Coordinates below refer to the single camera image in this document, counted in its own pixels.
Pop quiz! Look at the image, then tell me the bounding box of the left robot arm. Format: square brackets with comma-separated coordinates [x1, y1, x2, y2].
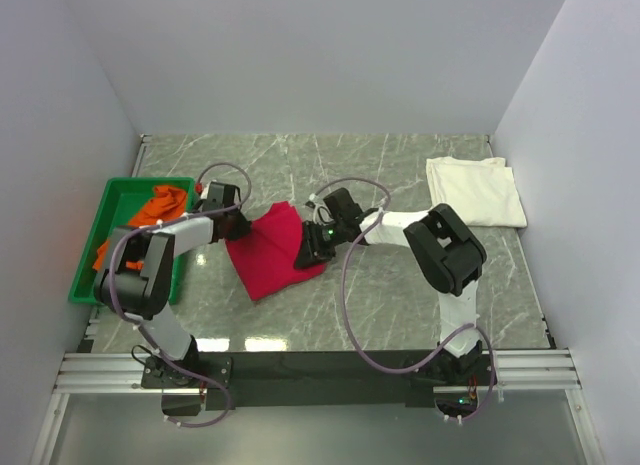
[94, 204, 251, 387]

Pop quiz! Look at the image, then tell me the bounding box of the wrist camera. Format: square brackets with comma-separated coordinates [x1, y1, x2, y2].
[195, 181, 241, 212]
[305, 187, 363, 225]

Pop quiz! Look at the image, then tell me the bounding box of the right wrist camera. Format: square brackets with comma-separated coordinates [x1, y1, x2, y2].
[305, 187, 363, 225]

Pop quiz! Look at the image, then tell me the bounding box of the green plastic bin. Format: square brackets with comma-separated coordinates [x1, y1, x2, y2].
[69, 177, 195, 305]

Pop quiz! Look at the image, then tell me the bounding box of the orange t shirt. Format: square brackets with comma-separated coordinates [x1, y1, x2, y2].
[92, 184, 189, 272]

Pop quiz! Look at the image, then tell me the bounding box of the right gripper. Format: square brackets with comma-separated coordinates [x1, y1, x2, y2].
[294, 219, 348, 269]

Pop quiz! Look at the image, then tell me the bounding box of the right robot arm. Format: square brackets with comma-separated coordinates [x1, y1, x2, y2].
[294, 204, 487, 384]

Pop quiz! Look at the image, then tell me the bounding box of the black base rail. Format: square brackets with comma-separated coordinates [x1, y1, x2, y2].
[139, 348, 501, 412]

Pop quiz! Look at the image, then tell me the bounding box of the folded white t shirt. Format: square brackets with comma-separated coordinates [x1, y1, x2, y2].
[426, 156, 528, 228]

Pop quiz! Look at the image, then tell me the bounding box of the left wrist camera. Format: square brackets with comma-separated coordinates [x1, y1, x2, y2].
[195, 181, 241, 212]

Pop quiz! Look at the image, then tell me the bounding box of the pink t shirt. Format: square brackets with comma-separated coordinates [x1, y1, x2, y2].
[225, 202, 327, 302]

